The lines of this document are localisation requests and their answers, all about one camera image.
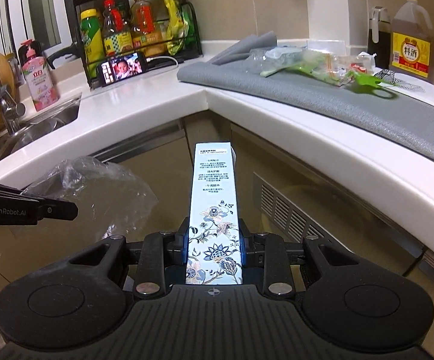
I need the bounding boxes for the floral blue paper carton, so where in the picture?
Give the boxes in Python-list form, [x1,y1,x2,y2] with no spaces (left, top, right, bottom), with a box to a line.
[186,142,243,285]

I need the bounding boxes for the clear plastic bag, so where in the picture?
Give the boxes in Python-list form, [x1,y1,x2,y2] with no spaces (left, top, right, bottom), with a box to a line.
[23,156,158,243]

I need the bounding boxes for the steel kitchen faucet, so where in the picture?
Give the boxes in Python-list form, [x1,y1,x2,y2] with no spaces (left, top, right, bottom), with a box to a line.
[0,79,26,137]

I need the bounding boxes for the grey cabinet vent grille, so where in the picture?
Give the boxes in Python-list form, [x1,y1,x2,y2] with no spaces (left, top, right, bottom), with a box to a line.
[253,173,349,249]

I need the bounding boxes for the stainless steel sink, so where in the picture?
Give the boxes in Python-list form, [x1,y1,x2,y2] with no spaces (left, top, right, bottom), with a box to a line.
[0,94,82,160]

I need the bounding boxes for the pink dish soap bottle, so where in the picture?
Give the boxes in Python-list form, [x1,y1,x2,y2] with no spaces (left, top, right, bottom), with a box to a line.
[18,39,59,111]

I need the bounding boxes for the smartphone showing video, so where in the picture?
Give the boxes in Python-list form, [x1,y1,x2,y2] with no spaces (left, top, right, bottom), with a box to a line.
[96,51,148,86]

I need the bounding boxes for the grey counter mat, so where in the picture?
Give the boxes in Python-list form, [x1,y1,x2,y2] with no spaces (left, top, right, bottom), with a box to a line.
[177,32,434,161]

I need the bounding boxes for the green plastic utensil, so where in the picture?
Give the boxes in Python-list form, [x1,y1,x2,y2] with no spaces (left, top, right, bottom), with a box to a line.
[345,71,397,100]

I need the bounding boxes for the green yellow oil bottle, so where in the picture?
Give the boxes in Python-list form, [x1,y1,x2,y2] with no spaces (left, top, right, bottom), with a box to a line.
[80,8,105,79]

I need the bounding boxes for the red cap sauce bottle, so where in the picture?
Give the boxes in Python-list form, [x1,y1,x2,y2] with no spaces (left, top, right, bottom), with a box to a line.
[103,0,133,57]

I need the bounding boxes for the yellow green snack bags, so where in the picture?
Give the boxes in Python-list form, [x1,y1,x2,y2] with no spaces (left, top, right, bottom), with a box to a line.
[164,0,196,56]

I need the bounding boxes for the yellow cap oil bottle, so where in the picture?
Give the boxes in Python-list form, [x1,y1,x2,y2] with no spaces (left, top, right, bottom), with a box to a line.
[131,0,165,58]

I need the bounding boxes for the black metal spice rack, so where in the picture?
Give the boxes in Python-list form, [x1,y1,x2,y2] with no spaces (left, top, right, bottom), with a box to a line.
[65,0,202,88]

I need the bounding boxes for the dark soy sauce dispenser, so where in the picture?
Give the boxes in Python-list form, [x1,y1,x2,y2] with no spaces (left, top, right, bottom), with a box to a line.
[368,7,391,69]

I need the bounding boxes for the yellow label cooking wine jug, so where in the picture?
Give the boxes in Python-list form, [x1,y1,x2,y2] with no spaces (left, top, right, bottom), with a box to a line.
[390,0,434,81]

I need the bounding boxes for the white charging cable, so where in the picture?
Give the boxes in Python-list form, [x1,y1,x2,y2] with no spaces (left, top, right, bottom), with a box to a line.
[146,55,180,68]

